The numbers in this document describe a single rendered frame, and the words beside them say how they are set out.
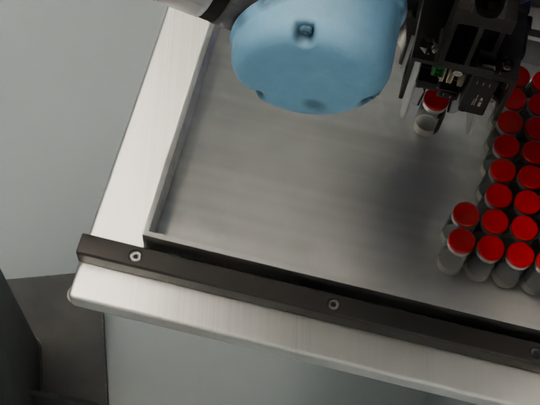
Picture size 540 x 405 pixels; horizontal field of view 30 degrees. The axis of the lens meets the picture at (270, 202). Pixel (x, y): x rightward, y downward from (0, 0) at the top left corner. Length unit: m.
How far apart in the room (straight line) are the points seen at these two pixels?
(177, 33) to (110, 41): 1.07
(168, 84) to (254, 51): 0.43
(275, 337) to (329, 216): 0.11
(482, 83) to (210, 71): 0.28
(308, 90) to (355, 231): 0.36
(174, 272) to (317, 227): 0.12
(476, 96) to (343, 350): 0.22
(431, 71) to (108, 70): 1.29
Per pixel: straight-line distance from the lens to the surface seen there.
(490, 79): 0.68
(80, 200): 1.80
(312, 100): 0.47
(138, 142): 0.84
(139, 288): 0.79
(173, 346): 1.69
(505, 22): 0.63
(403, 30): 0.75
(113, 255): 0.78
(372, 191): 0.83
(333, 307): 0.77
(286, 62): 0.45
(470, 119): 0.77
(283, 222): 0.81
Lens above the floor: 1.62
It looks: 64 degrees down
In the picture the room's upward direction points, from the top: 7 degrees clockwise
